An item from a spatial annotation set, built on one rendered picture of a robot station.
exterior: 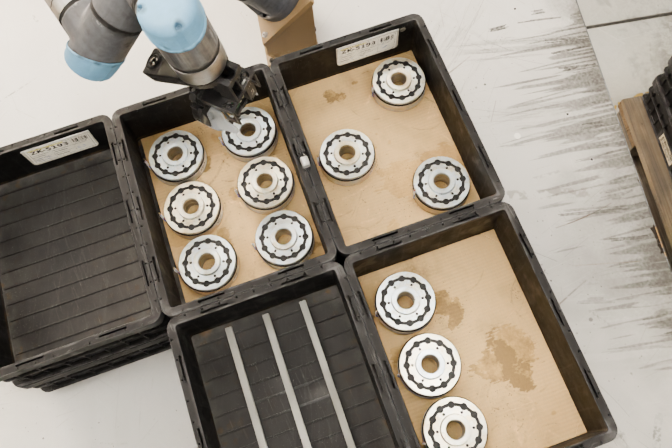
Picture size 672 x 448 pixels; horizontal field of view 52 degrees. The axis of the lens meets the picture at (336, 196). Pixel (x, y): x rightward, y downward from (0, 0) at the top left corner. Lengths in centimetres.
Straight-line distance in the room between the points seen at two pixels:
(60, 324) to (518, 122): 98
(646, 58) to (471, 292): 148
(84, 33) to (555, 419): 93
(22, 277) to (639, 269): 116
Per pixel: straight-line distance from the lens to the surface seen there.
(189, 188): 129
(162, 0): 87
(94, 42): 100
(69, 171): 142
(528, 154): 149
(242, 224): 128
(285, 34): 148
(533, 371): 123
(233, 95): 100
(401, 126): 134
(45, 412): 145
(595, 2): 262
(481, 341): 122
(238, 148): 131
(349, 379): 120
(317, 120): 134
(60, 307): 134
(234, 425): 122
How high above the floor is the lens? 202
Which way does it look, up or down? 69 degrees down
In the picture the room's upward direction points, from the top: 7 degrees counter-clockwise
